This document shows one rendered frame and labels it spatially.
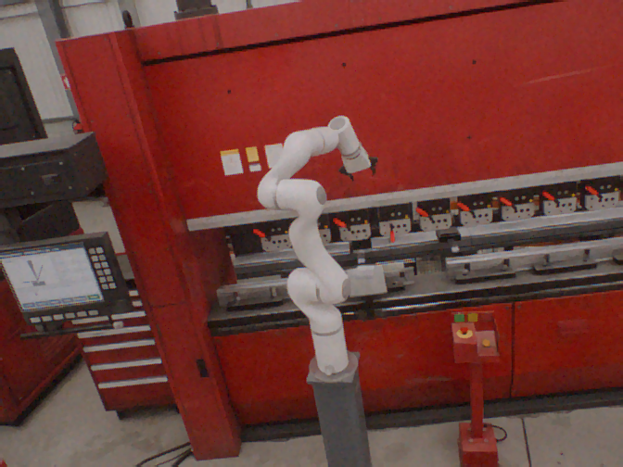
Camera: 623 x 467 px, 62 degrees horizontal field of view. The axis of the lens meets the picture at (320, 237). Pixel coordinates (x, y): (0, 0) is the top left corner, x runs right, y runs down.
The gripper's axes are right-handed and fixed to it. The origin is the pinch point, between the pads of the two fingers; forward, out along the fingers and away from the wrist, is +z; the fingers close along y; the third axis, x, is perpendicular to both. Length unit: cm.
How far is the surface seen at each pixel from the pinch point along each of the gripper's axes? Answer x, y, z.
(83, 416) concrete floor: 28, 237, 115
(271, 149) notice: -30, 40, -2
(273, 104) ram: -40, 31, -18
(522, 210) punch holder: -3, -63, 65
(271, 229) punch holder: -10, 56, 29
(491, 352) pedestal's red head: 57, -30, 81
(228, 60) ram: -52, 42, -40
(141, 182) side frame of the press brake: -13, 93, -25
